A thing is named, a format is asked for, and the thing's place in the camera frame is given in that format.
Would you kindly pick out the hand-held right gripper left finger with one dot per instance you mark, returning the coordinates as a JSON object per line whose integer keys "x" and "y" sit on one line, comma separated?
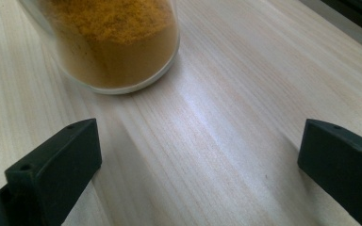
{"x": 53, "y": 169}

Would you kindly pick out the powder jar with white lid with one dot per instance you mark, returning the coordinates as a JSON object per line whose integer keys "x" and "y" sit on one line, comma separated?
{"x": 119, "y": 40}

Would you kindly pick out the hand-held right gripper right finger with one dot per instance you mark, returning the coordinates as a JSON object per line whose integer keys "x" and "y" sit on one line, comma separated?
{"x": 342, "y": 163}

